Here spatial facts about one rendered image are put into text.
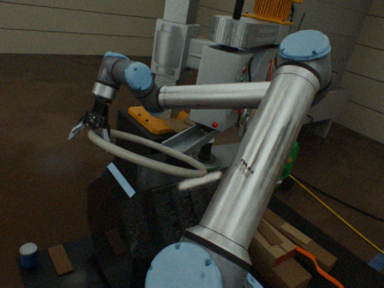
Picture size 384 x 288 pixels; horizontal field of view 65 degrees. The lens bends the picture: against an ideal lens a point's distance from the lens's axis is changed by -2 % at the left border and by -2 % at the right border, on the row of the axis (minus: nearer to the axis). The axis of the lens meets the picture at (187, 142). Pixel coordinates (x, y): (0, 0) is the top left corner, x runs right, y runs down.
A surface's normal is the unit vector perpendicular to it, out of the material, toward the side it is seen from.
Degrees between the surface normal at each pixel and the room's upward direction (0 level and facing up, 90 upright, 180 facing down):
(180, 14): 90
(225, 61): 90
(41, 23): 90
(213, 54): 90
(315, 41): 37
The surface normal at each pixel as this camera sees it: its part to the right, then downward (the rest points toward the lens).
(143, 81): 0.69, 0.28
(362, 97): -0.78, 0.15
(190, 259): -0.44, -0.44
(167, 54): -0.28, 0.38
